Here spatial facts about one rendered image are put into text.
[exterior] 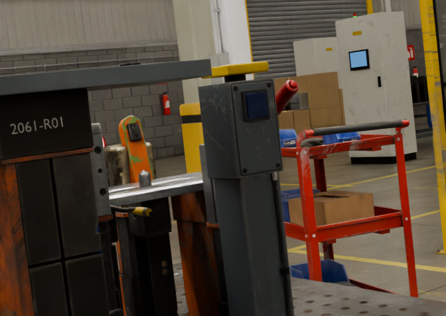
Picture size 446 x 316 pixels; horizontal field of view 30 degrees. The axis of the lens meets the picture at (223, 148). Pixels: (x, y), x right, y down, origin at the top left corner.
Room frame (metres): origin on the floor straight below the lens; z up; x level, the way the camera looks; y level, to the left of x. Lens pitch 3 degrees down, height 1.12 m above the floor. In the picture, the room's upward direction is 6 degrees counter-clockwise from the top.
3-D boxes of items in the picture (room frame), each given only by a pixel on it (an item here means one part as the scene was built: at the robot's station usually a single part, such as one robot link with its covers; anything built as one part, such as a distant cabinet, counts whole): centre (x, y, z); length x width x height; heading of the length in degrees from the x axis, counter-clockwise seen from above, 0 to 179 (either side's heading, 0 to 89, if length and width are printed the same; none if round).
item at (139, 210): (1.02, 0.13, 1.00); 0.12 x 0.01 x 0.01; 33
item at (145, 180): (1.30, 0.13, 1.00); 0.02 x 0.02 x 0.04
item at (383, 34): (11.41, -2.16, 1.22); 0.80 x 0.54 x 2.45; 37
